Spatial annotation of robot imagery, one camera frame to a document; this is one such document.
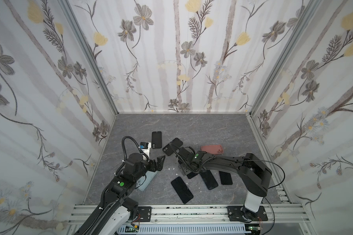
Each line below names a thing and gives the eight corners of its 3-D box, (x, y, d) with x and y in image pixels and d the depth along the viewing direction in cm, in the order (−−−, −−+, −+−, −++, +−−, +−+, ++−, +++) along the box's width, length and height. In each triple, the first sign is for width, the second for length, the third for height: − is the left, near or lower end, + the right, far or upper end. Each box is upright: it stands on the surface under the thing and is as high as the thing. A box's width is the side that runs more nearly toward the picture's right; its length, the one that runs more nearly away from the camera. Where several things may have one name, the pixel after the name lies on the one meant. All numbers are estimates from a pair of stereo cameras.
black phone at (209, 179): (209, 190, 84) (210, 189, 82) (200, 173, 90) (200, 172, 89) (218, 186, 86) (219, 185, 84) (208, 169, 92) (209, 168, 90)
